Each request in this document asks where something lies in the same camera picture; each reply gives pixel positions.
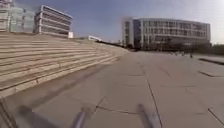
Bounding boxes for grey stone slab plaza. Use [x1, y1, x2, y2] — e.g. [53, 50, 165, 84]
[0, 50, 224, 128]

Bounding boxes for row of dark trees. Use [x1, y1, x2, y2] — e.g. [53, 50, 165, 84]
[146, 40, 224, 56]

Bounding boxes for large curved pale building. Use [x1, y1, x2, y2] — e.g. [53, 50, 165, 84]
[122, 17, 212, 52]

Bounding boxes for white banded building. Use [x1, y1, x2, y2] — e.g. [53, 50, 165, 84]
[0, 0, 13, 33]

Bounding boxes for white building with ledges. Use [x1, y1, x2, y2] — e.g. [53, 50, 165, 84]
[33, 4, 74, 39]

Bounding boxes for wide stone steps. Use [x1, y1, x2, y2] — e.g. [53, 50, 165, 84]
[0, 31, 129, 99]

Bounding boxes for robot's own part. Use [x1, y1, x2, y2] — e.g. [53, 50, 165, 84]
[70, 106, 92, 128]
[136, 103, 162, 128]

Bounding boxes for glass fronted building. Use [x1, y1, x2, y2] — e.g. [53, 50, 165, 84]
[9, 6, 36, 34]

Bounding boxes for low white building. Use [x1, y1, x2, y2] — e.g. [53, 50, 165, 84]
[79, 34, 103, 43]

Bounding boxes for raised grass bed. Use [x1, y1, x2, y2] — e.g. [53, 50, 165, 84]
[197, 57, 224, 66]

